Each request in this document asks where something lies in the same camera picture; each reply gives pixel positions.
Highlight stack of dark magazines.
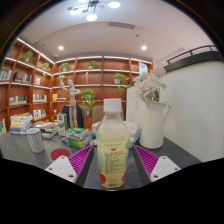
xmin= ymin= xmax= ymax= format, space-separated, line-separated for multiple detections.
xmin=33 ymin=120 xmax=59 ymax=139

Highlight green and white box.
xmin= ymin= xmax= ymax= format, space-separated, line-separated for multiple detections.
xmin=65 ymin=127 xmax=94 ymax=149

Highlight dark blue chair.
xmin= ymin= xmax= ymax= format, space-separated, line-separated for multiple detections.
xmin=60 ymin=104 xmax=84 ymax=129

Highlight tall white and green carton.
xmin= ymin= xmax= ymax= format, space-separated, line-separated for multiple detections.
xmin=56 ymin=113 xmax=69 ymax=137

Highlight flat round red coaster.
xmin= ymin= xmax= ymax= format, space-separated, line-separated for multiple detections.
xmin=50 ymin=148 xmax=71 ymax=161

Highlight wooden shelf unit with contents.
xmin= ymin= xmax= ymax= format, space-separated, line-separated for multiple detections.
xmin=0 ymin=36 xmax=154 ymax=134

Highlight stack of colourful books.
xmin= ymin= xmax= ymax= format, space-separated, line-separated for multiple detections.
xmin=9 ymin=112 xmax=34 ymax=136

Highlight blue-edged tissue pack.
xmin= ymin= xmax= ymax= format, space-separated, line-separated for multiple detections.
xmin=131 ymin=133 xmax=143 ymax=147

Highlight ceiling chandelier with round lamps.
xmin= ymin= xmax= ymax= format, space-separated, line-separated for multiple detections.
xmin=66 ymin=0 xmax=122 ymax=23

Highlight beige chair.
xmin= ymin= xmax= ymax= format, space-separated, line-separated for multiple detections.
xmin=91 ymin=104 xmax=126 ymax=125

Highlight white jug vase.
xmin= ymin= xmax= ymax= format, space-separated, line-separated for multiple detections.
xmin=138 ymin=99 xmax=171 ymax=150

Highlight pink and white flower bouquet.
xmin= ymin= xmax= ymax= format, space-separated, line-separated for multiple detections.
xmin=129 ymin=66 xmax=168 ymax=103

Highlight clear bottle with yellow drink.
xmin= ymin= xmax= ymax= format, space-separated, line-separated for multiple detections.
xmin=95 ymin=98 xmax=132 ymax=190

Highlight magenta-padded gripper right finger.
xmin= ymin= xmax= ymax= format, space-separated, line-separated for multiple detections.
xmin=131 ymin=144 xmax=182 ymax=187

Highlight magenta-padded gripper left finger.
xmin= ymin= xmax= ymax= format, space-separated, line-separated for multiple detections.
xmin=44 ymin=144 xmax=98 ymax=187

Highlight ceiling air vent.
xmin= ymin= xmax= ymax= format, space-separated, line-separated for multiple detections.
xmin=108 ymin=21 xmax=136 ymax=30

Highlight white mug with triangle pattern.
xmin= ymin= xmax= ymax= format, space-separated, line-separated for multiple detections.
xmin=25 ymin=127 xmax=46 ymax=154

